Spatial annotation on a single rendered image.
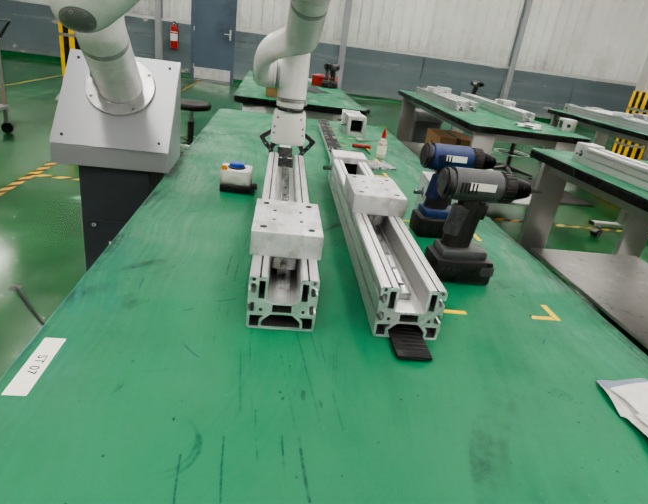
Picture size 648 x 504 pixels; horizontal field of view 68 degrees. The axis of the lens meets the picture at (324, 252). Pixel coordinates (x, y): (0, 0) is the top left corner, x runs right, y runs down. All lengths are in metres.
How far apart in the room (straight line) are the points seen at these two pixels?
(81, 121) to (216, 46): 10.93
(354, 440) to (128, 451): 0.23
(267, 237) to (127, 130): 0.83
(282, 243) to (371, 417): 0.29
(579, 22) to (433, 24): 3.59
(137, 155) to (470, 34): 12.08
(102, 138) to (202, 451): 1.09
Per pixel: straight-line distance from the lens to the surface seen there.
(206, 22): 12.42
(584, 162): 2.78
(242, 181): 1.30
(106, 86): 1.48
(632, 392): 0.80
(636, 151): 9.26
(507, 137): 3.87
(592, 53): 14.57
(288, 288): 0.74
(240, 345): 0.69
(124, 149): 1.46
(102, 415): 0.60
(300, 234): 0.73
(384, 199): 1.00
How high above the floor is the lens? 1.17
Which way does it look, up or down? 23 degrees down
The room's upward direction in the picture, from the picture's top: 8 degrees clockwise
